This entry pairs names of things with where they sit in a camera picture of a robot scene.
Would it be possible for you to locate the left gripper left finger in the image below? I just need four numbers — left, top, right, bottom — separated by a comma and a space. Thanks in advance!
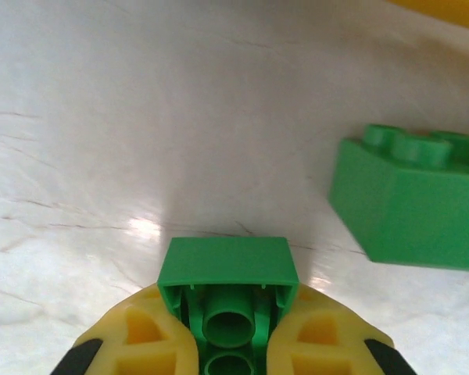
52, 283, 200, 375

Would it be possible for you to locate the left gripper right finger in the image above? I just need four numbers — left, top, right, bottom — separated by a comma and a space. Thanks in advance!
267, 283, 415, 375

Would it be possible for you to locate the long green lego brick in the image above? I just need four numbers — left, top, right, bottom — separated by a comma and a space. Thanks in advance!
328, 123, 469, 273
157, 237, 300, 375

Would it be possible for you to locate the orange plastic bin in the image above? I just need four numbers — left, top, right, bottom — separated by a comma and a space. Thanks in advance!
382, 0, 469, 34

